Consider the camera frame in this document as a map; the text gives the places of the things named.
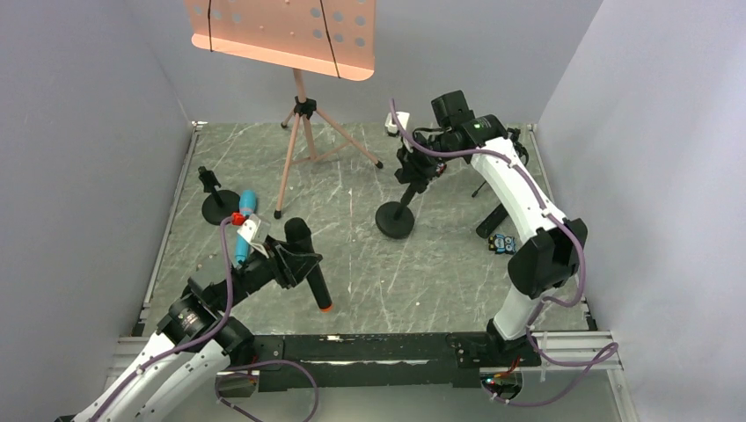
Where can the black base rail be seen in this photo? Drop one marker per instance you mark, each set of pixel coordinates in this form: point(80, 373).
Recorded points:
point(459, 359)

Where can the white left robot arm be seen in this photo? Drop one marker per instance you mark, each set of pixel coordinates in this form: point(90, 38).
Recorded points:
point(198, 338)

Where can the black round-base mic stand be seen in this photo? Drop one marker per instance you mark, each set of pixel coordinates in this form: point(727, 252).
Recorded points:
point(394, 218)

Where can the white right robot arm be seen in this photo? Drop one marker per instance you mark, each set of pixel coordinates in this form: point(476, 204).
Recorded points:
point(550, 264)

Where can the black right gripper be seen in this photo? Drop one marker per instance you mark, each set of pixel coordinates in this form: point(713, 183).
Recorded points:
point(413, 165)

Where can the blue owl block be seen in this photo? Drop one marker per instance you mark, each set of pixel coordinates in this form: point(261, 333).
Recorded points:
point(502, 244)

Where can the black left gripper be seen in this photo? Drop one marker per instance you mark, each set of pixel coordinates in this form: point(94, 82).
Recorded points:
point(285, 263)

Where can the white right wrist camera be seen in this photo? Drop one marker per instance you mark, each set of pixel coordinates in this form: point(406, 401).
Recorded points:
point(392, 125)

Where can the pink music stand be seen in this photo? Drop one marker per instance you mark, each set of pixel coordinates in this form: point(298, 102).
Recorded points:
point(329, 38)

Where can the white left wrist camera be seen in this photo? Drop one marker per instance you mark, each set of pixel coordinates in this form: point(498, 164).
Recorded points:
point(252, 234)

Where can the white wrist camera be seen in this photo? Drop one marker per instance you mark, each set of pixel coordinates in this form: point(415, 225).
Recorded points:
point(252, 234)
point(392, 125)

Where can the black shock mount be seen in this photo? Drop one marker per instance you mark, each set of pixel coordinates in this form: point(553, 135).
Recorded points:
point(514, 135)

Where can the small black mic stand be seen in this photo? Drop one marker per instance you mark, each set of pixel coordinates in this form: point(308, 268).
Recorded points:
point(220, 203)

